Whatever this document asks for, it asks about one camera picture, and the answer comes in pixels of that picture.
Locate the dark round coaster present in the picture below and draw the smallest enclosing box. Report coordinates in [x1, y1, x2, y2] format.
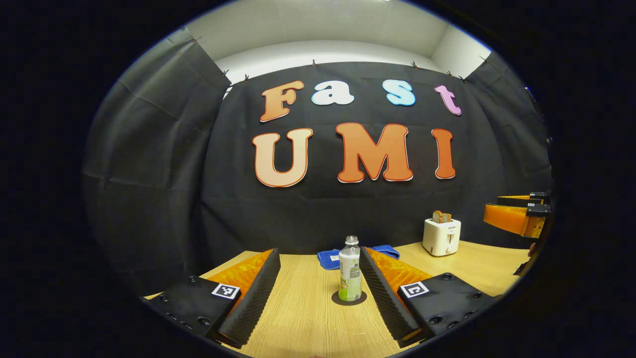
[331, 290, 368, 306]

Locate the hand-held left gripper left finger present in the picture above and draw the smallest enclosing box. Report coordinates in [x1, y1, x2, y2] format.
[149, 248, 281, 350]

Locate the clear water bottle green label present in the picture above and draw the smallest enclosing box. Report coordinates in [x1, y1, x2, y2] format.
[338, 236, 362, 302]

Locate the cream toaster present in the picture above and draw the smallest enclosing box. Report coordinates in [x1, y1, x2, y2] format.
[422, 218, 462, 257]

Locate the blue towel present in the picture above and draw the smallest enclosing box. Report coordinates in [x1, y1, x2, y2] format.
[318, 245, 400, 270]

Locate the black backdrop cloth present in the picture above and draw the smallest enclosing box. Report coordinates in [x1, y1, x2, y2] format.
[82, 27, 555, 299]

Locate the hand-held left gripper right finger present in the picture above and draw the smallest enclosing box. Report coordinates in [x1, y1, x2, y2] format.
[359, 246, 495, 349]

